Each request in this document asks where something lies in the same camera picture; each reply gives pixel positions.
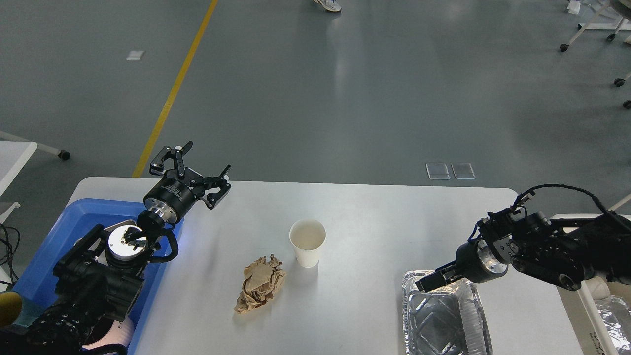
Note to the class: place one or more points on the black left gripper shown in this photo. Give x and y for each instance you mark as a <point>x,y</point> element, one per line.
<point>170,199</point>

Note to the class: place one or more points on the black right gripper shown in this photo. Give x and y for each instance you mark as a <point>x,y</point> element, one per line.
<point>474,261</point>

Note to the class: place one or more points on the aluminium foil tray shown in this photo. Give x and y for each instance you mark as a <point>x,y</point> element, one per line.
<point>446,321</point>

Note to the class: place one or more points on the white paper cup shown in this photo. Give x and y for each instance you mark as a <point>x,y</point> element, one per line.
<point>307,237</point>

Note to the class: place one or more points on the stainless steel square tray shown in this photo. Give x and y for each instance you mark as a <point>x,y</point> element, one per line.
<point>116,244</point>

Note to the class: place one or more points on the pink plastic mug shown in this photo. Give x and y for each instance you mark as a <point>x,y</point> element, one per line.
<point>108,331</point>

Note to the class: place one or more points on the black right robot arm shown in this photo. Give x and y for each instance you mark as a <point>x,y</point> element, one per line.
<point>561,252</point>

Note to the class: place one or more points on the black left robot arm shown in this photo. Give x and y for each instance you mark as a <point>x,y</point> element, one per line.
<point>102,275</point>

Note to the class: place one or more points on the blue plastic tray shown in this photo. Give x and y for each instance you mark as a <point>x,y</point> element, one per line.
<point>38,283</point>

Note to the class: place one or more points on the crumpled brown paper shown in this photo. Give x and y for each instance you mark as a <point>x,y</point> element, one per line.
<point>263,279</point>

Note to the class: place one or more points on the white cup in bin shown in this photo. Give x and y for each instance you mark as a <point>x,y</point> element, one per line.
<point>598,288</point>

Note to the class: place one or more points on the cream plastic bin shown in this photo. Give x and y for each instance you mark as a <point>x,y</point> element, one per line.
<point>586,321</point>

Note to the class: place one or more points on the white side table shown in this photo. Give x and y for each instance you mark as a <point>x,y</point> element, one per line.
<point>13,156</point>

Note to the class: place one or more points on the crumpled foil in bin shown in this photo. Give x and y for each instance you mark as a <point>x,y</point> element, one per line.
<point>616,317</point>

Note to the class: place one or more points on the teal ceramic mug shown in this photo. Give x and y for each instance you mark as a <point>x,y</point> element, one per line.
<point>11,305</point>

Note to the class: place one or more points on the person in black trousers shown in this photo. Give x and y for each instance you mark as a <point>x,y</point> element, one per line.
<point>331,6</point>

